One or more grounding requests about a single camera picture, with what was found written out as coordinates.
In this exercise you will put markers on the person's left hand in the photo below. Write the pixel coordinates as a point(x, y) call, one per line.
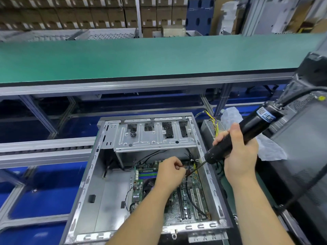
point(168, 175)

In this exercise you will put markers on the person's right hand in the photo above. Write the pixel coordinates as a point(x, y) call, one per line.
point(240, 155)

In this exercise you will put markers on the green RAM stick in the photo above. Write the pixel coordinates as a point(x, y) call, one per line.
point(145, 173)

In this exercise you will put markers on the black electric screwdriver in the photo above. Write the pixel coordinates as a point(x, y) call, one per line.
point(245, 130)

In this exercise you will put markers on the green motherboard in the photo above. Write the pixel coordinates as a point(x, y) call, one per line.
point(186, 201)

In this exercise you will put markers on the grey power supply unit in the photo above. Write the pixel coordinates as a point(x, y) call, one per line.
point(209, 127)

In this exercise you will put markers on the black and silver computer case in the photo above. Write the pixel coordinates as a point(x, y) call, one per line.
point(92, 196)

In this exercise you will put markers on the person's left forearm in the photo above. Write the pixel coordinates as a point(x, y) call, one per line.
point(138, 224)

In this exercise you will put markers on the dark grey case side panel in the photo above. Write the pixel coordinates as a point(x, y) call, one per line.
point(306, 176)

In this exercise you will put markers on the grey computer tower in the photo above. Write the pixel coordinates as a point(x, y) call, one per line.
point(306, 84)

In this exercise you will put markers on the white bubble wrap bag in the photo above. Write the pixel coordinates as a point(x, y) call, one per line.
point(268, 145)

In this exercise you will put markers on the green conveyor belt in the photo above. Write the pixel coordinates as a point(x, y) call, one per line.
point(127, 56)

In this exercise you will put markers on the stack of cardboard boxes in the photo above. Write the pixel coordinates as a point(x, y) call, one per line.
point(81, 15)

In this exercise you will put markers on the aluminium roller conveyor rail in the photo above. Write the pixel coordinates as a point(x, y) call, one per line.
point(41, 150)

